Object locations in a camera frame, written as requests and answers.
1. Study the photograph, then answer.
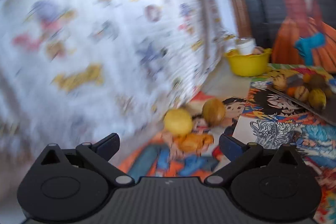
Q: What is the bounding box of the striped yellow pepino melon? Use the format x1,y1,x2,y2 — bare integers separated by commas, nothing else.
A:
294,86,309,102

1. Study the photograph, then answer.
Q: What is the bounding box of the green yellow mango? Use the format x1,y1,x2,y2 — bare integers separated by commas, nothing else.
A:
308,89,327,111

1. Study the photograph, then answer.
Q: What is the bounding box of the yellow lemon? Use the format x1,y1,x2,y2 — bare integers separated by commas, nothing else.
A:
163,109,193,136

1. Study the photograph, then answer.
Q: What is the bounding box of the small orange tangerine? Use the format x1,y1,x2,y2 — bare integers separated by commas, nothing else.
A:
286,86,296,97

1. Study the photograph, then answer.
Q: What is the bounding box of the striped pepino melon on tray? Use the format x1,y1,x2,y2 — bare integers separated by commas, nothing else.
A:
273,75,287,92

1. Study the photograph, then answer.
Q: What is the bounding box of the Winnie the Pooh drawing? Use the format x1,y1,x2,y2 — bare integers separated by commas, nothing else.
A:
252,63,333,82

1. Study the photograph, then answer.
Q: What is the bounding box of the yellow plastic bowl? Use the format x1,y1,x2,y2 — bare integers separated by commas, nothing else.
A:
224,48,272,77

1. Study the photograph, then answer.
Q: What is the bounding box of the silver metal tray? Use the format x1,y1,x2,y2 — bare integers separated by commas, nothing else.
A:
268,74,335,126

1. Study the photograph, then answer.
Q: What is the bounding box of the small orange fruit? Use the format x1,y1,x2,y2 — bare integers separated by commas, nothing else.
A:
302,73,311,84

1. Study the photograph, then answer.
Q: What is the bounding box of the striped pepino in bowl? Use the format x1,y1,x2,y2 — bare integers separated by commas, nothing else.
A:
252,47,264,55

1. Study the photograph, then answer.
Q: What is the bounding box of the brown kiwi fruit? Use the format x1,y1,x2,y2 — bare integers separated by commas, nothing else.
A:
309,74,326,89

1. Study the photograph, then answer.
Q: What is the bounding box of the glass jar with white label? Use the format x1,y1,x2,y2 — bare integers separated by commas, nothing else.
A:
236,37,256,55

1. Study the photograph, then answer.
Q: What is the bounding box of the white patterned curtain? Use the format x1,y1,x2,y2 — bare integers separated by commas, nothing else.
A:
0,0,237,224

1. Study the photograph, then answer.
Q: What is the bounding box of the girl painting poster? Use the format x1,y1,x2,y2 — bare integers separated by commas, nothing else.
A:
245,0,335,74

